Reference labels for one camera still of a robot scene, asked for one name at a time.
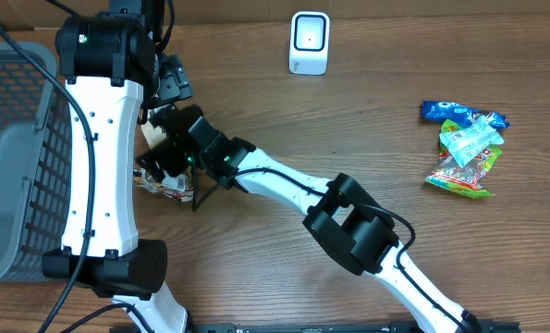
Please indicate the white barcode scanner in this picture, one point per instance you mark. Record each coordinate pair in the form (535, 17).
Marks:
(309, 43)

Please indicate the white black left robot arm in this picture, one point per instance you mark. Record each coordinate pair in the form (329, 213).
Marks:
(111, 65)

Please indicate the mint green snack packet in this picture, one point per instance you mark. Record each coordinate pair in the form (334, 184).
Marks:
(465, 144)

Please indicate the green colourful candy bag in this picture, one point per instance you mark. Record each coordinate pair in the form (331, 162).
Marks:
(463, 180)

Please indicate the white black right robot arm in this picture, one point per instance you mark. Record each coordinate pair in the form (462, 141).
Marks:
(343, 218)

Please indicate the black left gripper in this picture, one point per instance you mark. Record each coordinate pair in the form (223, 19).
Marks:
(177, 83)

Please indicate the grey plastic mesh basket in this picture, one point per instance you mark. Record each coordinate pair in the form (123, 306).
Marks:
(35, 166)

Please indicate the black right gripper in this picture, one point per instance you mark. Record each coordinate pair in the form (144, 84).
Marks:
(150, 164)

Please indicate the blue cookie packet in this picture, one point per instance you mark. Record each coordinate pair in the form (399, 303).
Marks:
(460, 114)

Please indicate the beige clear pastry bag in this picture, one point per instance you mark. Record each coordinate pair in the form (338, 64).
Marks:
(179, 188)

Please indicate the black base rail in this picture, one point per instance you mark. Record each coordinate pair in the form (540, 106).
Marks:
(397, 327)

